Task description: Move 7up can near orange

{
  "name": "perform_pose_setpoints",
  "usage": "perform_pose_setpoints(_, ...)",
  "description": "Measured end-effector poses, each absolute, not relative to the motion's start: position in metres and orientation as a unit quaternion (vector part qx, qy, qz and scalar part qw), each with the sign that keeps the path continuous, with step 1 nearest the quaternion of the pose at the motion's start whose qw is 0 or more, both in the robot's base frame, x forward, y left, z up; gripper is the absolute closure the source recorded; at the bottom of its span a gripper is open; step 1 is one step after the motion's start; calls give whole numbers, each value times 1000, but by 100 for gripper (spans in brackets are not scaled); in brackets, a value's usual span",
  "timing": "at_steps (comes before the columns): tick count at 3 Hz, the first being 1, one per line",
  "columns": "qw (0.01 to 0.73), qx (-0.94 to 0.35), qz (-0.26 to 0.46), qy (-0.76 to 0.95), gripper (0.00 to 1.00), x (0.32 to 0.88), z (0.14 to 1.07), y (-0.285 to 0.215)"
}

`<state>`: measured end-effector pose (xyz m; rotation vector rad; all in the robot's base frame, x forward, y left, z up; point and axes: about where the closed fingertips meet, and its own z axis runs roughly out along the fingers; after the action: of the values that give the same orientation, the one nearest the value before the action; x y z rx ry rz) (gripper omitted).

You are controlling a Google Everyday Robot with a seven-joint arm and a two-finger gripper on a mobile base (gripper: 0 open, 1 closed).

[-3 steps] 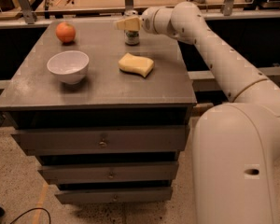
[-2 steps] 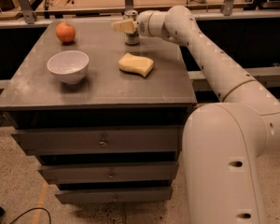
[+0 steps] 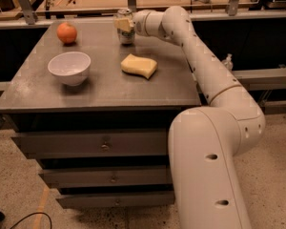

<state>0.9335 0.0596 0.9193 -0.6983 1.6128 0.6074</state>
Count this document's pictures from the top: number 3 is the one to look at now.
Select grey drawer cabinet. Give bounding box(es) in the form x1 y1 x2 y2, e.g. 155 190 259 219
0 21 200 208

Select white ceramic bowl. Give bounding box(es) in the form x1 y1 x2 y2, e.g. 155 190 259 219
48 52 91 86

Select clear sanitizer pump bottle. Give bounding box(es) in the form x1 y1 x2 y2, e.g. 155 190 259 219
222 53 234 71

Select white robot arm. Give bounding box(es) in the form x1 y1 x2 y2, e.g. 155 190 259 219
113 6 265 229

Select yellow sponge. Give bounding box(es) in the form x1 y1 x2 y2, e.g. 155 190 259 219
121 54 157 79

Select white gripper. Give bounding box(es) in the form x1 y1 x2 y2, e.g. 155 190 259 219
113 10 164 38

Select orange fruit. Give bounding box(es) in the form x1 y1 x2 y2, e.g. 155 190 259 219
56 22 77 44

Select green 7up soda can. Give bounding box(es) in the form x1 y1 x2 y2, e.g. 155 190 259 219
116 9 135 45

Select metal railing frame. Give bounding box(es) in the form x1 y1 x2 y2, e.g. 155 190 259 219
0 0 286 30

